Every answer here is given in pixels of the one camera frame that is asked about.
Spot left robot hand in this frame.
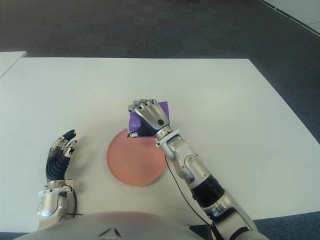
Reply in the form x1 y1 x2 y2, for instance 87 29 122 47
44 129 78 185

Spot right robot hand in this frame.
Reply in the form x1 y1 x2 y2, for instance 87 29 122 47
127 99 174 139

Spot purple tissue paper pack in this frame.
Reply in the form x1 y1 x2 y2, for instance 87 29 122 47
128 100 172 139

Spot pink round plate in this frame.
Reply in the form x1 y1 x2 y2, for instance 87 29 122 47
106 128 167 187

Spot silver robot torso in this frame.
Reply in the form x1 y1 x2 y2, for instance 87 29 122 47
12 211 213 240

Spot white adjacent table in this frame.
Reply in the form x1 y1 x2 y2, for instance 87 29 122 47
0 51 28 79

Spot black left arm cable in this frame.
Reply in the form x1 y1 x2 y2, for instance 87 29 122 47
65 186 85 218

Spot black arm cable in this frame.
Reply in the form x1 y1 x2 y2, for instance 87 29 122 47
65 186 85 218
164 154 217 240

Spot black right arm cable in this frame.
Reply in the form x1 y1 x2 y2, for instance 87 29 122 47
164 154 217 240

